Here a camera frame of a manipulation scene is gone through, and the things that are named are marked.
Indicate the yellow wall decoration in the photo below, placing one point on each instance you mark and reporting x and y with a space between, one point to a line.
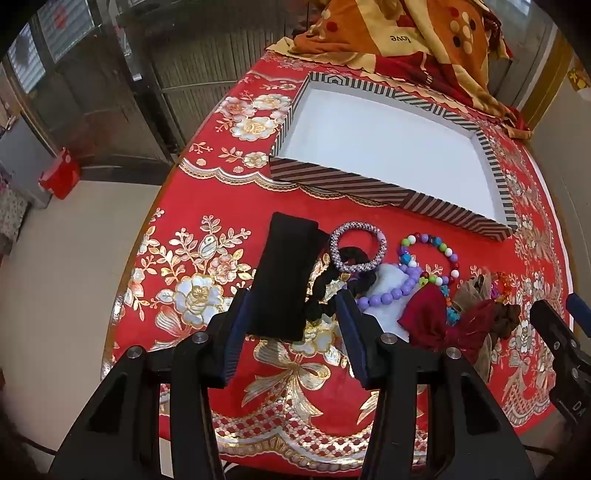
578 78

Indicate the brown scrunchie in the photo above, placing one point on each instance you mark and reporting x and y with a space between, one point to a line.
505 323

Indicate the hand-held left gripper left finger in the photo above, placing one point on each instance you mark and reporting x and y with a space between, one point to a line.
235 337

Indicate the red box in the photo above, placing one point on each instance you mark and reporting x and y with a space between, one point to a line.
60 177

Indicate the white fluffy scrunchie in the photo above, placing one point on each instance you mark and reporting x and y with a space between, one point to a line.
385 318

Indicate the red floral tablecloth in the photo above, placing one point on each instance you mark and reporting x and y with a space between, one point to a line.
295 415

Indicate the orange red printed blanket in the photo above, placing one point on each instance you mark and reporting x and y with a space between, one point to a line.
406 41

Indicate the black cloth headband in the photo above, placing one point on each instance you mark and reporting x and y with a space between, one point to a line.
284 277

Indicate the black scrunchie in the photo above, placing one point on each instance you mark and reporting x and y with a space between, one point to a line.
358 254

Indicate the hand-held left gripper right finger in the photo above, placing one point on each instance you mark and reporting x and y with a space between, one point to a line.
355 337

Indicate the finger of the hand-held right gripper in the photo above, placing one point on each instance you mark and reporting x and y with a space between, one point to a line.
551 330
580 309

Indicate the striped cardboard box tray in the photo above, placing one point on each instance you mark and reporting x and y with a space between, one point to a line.
383 143

